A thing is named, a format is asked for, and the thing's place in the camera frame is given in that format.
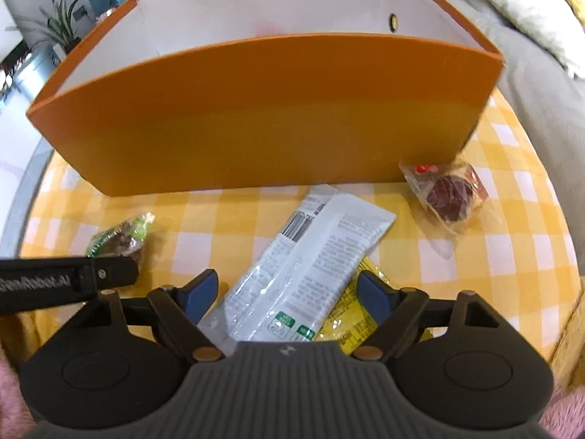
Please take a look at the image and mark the green snack packet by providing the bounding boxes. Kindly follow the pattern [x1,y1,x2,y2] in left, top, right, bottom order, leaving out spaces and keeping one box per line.
[85,212,156,266]

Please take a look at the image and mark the orange cardboard box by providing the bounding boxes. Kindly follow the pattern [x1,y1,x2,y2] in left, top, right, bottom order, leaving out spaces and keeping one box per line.
[28,0,504,196]

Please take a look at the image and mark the yellow snack packet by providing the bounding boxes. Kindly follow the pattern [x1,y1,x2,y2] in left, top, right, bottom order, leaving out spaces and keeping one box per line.
[315,257,395,355]

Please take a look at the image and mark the white wrapper snack bar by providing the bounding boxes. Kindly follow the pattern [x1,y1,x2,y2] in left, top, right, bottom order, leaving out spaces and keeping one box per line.
[198,184,396,356]

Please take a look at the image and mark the potted long-leaf plant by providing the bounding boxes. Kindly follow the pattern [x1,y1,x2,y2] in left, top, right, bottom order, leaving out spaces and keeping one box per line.
[5,0,81,55]

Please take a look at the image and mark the clear packet red dates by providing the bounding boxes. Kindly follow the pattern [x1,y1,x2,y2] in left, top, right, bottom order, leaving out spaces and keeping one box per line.
[400,159,505,260]

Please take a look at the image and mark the yellow checkered tablecloth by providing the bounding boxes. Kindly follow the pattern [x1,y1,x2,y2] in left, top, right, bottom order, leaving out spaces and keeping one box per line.
[21,91,582,357]

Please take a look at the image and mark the cream pillow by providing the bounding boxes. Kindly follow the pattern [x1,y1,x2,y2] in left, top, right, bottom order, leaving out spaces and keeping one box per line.
[488,0,584,79]

